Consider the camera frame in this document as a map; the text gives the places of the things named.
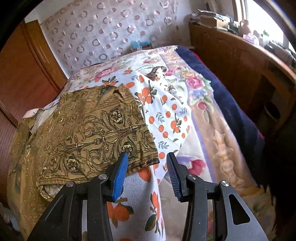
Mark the brown gold patterned garment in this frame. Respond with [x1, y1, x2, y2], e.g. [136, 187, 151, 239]
[7, 84, 159, 238]

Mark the floral bed blanket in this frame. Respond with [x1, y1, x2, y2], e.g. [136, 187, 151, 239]
[67, 45, 276, 237]

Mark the orange print white sheet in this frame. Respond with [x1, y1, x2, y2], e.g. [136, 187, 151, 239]
[41, 67, 193, 241]

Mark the navy blue blanket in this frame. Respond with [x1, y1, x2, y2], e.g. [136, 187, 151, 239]
[176, 45, 265, 163]

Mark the beige pillow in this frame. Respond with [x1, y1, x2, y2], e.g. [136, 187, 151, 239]
[22, 108, 39, 118]

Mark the wooden low cabinet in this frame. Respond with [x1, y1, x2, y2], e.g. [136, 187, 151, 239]
[189, 24, 295, 137]

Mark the wooden wardrobe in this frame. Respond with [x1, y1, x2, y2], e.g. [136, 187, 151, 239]
[1, 20, 67, 203]

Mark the blue bag on box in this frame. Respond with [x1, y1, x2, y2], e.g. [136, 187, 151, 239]
[130, 41, 152, 52]

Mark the pink figurine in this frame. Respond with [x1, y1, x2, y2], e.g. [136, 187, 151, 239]
[238, 19, 251, 37]

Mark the circle patterned sheer curtain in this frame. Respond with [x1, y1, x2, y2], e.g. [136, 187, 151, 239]
[41, 1, 191, 78]

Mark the stack of papers and boxes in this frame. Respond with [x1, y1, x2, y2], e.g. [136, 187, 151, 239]
[190, 9, 231, 29]

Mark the window with wooden frame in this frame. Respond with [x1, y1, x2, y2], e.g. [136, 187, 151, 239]
[232, 1, 295, 54]

